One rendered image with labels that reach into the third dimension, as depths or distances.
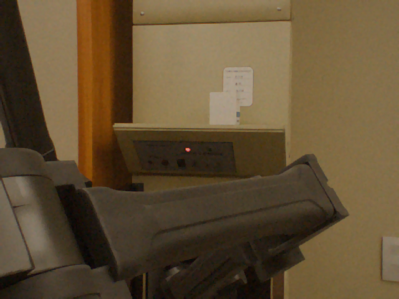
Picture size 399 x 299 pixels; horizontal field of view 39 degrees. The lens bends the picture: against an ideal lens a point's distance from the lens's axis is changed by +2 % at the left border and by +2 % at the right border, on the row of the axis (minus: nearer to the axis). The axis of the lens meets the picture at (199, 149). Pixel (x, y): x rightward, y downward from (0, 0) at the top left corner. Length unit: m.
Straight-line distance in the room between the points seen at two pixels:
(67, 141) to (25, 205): 1.38
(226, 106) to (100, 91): 0.26
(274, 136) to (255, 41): 0.22
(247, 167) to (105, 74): 0.35
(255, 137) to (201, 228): 0.60
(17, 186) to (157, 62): 0.85
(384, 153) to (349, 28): 0.34
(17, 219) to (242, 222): 0.21
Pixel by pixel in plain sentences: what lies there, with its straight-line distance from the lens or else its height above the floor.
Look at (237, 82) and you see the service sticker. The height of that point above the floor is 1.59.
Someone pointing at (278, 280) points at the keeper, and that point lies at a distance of 1.14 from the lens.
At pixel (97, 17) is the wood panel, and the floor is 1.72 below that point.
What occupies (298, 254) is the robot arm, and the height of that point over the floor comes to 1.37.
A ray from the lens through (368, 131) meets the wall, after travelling 1.53.
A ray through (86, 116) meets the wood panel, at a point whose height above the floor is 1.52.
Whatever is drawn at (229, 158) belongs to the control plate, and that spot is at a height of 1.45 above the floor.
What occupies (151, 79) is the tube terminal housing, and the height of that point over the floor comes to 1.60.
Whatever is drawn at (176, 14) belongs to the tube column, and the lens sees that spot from 1.15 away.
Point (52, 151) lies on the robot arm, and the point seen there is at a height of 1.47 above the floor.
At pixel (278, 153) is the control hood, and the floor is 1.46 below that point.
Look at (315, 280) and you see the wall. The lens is 1.58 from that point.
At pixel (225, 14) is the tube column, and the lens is 1.13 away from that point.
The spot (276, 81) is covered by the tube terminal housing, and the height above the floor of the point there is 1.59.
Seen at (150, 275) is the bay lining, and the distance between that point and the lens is 1.20.
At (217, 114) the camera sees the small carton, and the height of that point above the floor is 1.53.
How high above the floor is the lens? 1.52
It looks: 3 degrees down
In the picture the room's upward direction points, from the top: 1 degrees clockwise
